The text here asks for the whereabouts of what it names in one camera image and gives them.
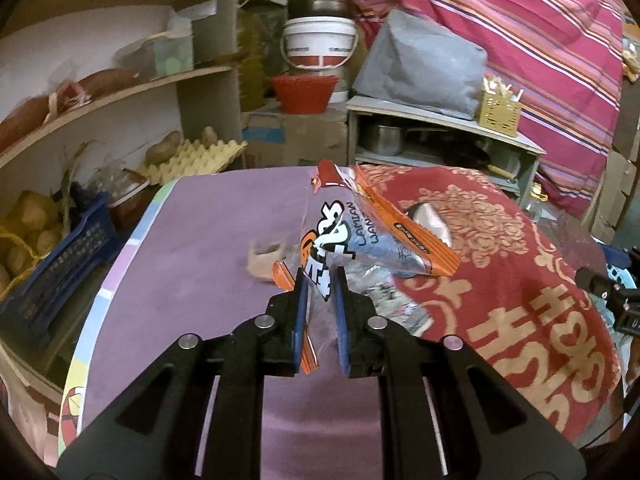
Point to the yellow egg tray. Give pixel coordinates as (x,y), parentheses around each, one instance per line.
(194,159)

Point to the grey low shelf unit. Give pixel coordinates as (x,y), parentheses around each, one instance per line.
(432,139)

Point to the light blue plastic basket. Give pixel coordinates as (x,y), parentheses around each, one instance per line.
(620,276)

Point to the dark blue plastic crate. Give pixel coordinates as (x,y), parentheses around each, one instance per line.
(29,311)

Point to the white red plastic bucket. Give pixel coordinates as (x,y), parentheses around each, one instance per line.
(318,42)

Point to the striped pink red curtain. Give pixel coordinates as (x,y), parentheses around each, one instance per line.
(567,58)

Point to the cardboard box blue label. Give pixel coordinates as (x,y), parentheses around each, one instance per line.
(263,127)

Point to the clear yellow label bottle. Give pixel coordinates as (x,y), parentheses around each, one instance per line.
(535,206)

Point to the black silver foil bag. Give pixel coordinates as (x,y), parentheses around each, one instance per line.
(425,215)

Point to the yellow oil jug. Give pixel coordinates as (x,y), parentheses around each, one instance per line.
(252,77)

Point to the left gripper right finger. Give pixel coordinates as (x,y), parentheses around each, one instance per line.
(445,412)

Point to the orange clear snack bag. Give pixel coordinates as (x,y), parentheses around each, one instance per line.
(346,221)

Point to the small brown paper scrap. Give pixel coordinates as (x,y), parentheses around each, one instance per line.
(261,258)

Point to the black white patterned packet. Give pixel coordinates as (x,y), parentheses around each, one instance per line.
(389,301)

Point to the wooden wall shelf unit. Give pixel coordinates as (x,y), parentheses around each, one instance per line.
(74,124)

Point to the clear plastic storage box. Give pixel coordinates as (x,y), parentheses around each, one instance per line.
(158,56)

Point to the red plastic basket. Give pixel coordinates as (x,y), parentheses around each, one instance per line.
(303,94)

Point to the yellow chopstick holder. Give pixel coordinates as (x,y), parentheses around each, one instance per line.
(501,107)

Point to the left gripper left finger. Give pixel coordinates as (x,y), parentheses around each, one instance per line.
(196,411)

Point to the steel pot in shelf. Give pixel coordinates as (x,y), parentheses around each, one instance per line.
(384,140)

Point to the red gold patterned towel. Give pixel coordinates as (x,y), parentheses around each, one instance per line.
(513,298)

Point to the yellow net potato bag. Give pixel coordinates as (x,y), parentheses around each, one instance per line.
(29,233)

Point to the wooden handled pan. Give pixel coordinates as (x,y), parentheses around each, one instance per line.
(502,173)

